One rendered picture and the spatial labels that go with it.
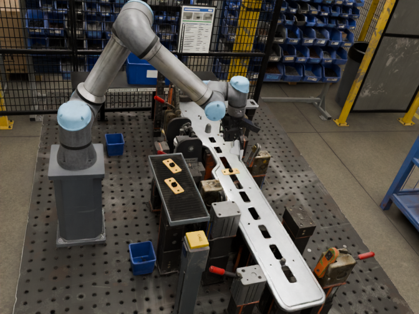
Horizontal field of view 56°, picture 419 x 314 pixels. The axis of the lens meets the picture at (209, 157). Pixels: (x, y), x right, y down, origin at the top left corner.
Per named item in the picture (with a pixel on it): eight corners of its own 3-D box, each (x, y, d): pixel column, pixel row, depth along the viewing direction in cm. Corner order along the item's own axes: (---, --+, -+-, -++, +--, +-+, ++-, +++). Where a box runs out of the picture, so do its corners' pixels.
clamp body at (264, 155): (260, 210, 208) (276, 158, 188) (239, 213, 204) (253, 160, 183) (253, 198, 215) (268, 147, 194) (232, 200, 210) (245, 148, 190)
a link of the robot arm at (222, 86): (200, 89, 147) (229, 91, 147) (199, 76, 156) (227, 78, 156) (199, 108, 151) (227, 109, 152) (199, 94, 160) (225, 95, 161)
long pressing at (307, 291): (336, 301, 133) (338, 298, 133) (278, 315, 126) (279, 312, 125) (209, 101, 235) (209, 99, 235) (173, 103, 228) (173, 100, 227)
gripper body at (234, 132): (218, 133, 170) (221, 109, 163) (237, 131, 173) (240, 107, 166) (224, 143, 165) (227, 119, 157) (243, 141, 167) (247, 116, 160)
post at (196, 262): (194, 326, 150) (211, 249, 124) (174, 330, 147) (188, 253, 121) (188, 308, 155) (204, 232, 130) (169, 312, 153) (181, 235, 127)
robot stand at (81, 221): (56, 247, 169) (47, 176, 146) (58, 214, 185) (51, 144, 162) (105, 243, 175) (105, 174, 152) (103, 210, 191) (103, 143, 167)
